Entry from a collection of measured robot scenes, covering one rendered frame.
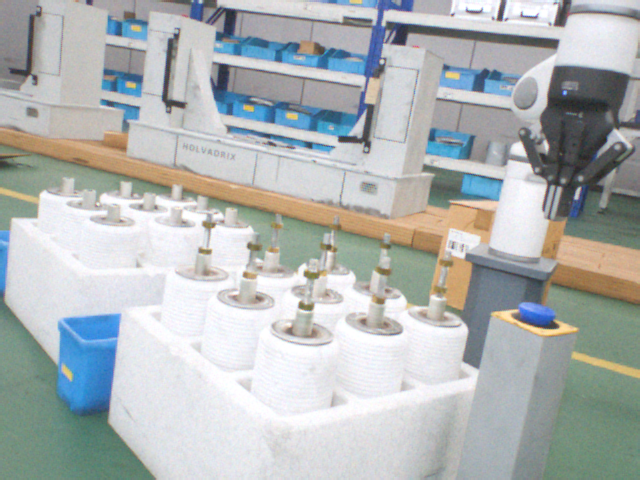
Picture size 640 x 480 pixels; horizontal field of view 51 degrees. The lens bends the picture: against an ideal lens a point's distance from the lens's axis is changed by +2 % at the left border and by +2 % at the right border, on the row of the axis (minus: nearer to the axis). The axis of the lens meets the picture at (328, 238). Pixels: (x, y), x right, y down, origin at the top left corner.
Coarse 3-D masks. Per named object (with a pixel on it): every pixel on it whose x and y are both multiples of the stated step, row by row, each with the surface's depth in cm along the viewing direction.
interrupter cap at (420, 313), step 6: (414, 306) 95; (420, 306) 96; (426, 306) 96; (408, 312) 92; (414, 312) 93; (420, 312) 93; (426, 312) 94; (444, 312) 95; (450, 312) 95; (414, 318) 91; (420, 318) 90; (426, 318) 91; (444, 318) 93; (450, 318) 93; (456, 318) 93; (432, 324) 89; (438, 324) 89; (444, 324) 89; (450, 324) 90; (456, 324) 90
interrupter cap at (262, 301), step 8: (232, 288) 89; (216, 296) 85; (224, 296) 85; (232, 296) 86; (256, 296) 88; (264, 296) 88; (232, 304) 83; (240, 304) 83; (248, 304) 84; (256, 304) 84; (264, 304) 85; (272, 304) 85
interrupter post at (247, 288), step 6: (240, 282) 85; (246, 282) 85; (252, 282) 85; (240, 288) 85; (246, 288) 85; (252, 288) 85; (240, 294) 85; (246, 294) 85; (252, 294) 85; (240, 300) 85; (246, 300) 85; (252, 300) 86
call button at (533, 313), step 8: (520, 304) 76; (528, 304) 77; (536, 304) 77; (520, 312) 76; (528, 312) 74; (536, 312) 74; (544, 312) 74; (552, 312) 75; (528, 320) 75; (536, 320) 75; (544, 320) 74; (552, 320) 75
